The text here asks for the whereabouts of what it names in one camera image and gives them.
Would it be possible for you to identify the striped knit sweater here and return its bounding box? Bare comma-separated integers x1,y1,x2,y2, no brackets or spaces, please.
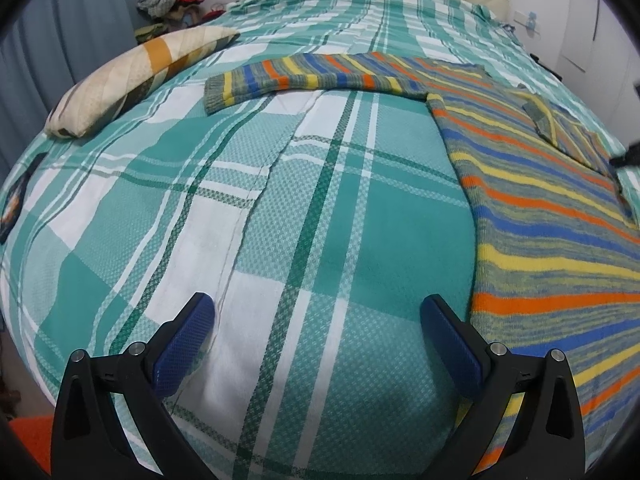
204,52,639,462

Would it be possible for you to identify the pile of clothes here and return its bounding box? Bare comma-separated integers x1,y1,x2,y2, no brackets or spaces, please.
134,0,226,44

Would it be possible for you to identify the green plaid bed sheet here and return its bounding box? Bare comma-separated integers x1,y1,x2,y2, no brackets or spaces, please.
1,0,622,479

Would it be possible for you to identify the cream orange striped pillow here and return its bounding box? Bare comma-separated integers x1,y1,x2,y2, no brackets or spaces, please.
43,25,240,139

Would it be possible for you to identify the white wardrobe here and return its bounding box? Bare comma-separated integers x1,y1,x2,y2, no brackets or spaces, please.
558,0,639,144

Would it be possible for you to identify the blue curtain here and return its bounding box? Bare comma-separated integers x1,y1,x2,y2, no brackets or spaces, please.
1,0,143,178

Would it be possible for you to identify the white wall socket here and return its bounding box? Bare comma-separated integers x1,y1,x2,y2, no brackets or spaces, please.
513,11,538,36

